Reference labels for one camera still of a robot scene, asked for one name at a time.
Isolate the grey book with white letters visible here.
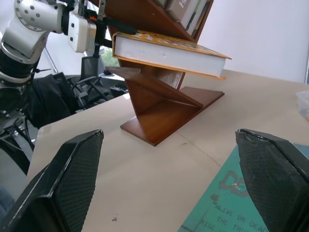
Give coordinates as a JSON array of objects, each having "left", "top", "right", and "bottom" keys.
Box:
[{"left": 165, "top": 0, "right": 209, "bottom": 29}]

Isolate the black bag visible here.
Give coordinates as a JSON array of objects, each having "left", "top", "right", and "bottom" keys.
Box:
[{"left": 23, "top": 72, "right": 73, "bottom": 129}]

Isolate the thin dark upright book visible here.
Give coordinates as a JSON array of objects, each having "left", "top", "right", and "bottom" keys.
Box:
[{"left": 185, "top": 0, "right": 211, "bottom": 37}]

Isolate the black mesh office chair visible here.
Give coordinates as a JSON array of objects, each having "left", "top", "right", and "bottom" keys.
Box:
[{"left": 70, "top": 56, "right": 127, "bottom": 110}]

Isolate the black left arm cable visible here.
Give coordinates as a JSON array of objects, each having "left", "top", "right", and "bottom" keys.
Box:
[{"left": 14, "top": 47, "right": 53, "bottom": 145}]

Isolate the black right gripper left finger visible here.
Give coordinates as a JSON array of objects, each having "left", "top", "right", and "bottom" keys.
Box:
[{"left": 0, "top": 129, "right": 105, "bottom": 232}]

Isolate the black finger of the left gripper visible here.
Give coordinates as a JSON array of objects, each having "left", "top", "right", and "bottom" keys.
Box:
[{"left": 104, "top": 17, "right": 139, "bottom": 35}]

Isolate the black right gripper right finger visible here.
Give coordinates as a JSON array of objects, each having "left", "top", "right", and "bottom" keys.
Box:
[{"left": 235, "top": 128, "right": 309, "bottom": 232}]

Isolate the thick yellow hardcover book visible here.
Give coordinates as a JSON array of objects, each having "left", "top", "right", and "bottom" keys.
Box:
[{"left": 112, "top": 30, "right": 233, "bottom": 81}]

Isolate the teal book with black print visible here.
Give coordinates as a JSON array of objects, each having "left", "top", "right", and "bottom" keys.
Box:
[{"left": 177, "top": 142, "right": 309, "bottom": 232}]

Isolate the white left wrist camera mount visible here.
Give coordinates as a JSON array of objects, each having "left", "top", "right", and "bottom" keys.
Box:
[{"left": 67, "top": 10, "right": 98, "bottom": 54}]

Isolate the wooden zigzag bookshelf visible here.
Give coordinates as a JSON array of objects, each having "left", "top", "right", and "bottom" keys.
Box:
[{"left": 91, "top": 0, "right": 225, "bottom": 147}]

